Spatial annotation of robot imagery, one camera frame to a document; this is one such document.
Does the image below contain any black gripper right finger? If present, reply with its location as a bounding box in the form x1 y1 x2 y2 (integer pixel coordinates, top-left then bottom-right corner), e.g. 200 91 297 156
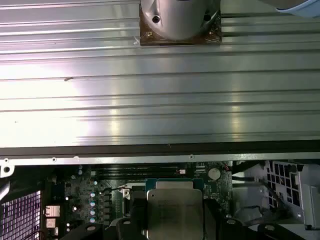
202 196 310 240

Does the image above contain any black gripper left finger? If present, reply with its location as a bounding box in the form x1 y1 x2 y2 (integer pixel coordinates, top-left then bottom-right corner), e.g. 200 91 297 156
61 191 149 240

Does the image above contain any silver topped CPU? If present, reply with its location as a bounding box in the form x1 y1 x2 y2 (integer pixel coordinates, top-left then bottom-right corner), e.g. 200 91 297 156
144 177 205 240

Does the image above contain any black RAM slot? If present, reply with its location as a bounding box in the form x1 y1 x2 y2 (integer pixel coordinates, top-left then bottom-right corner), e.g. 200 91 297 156
96 170 193 174
96 164 193 169
96 167 193 172
96 173 193 177

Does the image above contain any round coin cell battery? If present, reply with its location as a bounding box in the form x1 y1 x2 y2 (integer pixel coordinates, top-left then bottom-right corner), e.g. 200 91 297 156
208 166 221 180

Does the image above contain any green motherboard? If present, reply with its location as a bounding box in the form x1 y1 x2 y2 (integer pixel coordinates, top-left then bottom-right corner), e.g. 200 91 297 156
44 161 234 240

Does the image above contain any black PC case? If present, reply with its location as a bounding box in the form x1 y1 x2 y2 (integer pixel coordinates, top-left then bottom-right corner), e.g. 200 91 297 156
0 144 320 240

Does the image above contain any brown square base plate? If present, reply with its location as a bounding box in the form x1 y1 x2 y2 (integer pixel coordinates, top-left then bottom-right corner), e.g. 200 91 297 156
138 9 223 48

